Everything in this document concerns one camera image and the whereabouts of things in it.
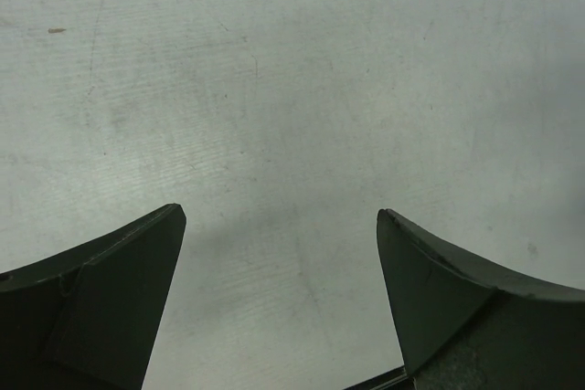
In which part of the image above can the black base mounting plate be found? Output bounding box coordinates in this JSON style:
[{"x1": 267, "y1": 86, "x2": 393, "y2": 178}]
[{"x1": 346, "y1": 366, "x2": 416, "y2": 390}]

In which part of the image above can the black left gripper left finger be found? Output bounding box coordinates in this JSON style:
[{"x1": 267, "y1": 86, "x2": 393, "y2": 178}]
[{"x1": 1, "y1": 204, "x2": 186, "y2": 389}]

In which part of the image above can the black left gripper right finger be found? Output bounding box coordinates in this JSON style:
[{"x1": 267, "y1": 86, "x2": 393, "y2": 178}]
[{"x1": 377, "y1": 209, "x2": 584, "y2": 389}]

